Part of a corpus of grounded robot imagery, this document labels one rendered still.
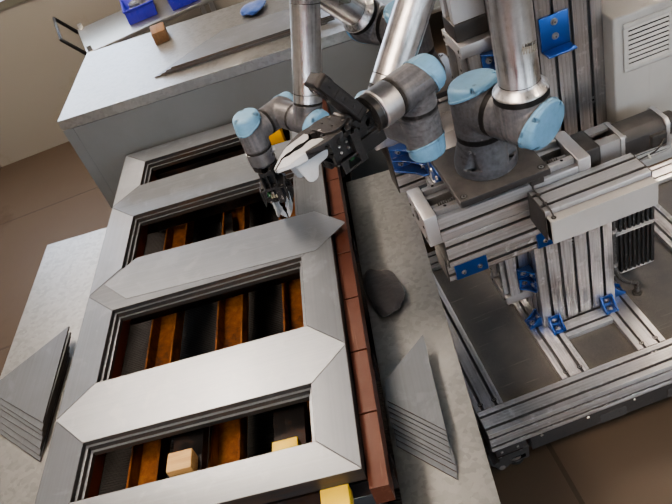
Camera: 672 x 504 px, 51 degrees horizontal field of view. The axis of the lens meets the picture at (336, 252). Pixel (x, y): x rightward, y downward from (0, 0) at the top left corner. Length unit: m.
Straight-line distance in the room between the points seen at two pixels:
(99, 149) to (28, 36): 2.33
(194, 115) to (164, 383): 1.23
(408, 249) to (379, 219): 0.19
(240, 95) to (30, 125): 2.87
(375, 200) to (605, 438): 1.04
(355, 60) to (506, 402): 1.29
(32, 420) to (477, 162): 1.32
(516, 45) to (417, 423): 0.84
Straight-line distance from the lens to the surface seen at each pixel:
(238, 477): 1.55
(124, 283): 2.17
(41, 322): 2.43
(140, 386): 1.84
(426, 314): 1.91
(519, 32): 1.45
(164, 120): 2.76
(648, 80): 1.99
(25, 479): 2.01
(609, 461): 2.41
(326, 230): 1.99
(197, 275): 2.05
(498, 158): 1.69
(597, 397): 2.27
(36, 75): 5.20
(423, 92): 1.29
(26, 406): 2.12
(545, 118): 1.53
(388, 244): 2.15
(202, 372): 1.77
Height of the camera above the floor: 2.06
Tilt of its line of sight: 39 degrees down
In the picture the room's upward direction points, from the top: 21 degrees counter-clockwise
